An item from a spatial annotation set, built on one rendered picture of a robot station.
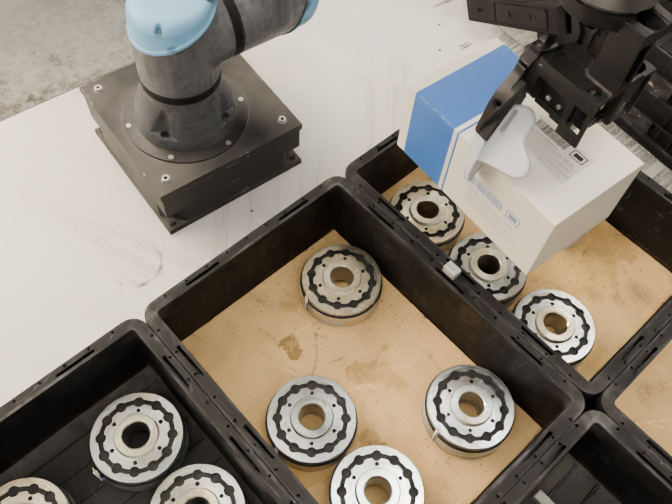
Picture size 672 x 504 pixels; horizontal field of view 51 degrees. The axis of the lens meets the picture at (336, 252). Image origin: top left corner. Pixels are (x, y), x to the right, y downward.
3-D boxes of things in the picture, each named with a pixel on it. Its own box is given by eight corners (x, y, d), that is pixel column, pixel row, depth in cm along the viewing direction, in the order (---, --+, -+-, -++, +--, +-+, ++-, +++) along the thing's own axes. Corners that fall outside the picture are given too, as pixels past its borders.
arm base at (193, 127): (122, 92, 110) (110, 45, 101) (214, 66, 114) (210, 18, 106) (154, 165, 104) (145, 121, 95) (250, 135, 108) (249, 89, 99)
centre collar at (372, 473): (345, 491, 76) (345, 490, 75) (376, 459, 78) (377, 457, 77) (378, 526, 74) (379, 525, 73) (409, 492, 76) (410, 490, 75)
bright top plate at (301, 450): (248, 418, 80) (247, 417, 79) (312, 360, 84) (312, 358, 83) (310, 484, 76) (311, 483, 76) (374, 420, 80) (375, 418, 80)
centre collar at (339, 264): (314, 274, 89) (314, 272, 88) (345, 255, 91) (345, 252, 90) (337, 303, 87) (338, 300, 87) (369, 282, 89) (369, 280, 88)
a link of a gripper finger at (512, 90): (478, 141, 61) (544, 55, 56) (466, 129, 61) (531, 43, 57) (502, 141, 65) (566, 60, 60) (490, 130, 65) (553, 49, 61)
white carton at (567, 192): (396, 144, 77) (408, 85, 69) (477, 97, 81) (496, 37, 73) (526, 276, 69) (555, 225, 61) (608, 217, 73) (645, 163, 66)
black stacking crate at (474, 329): (157, 353, 88) (140, 313, 78) (334, 224, 99) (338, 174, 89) (378, 620, 74) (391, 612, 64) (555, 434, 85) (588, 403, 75)
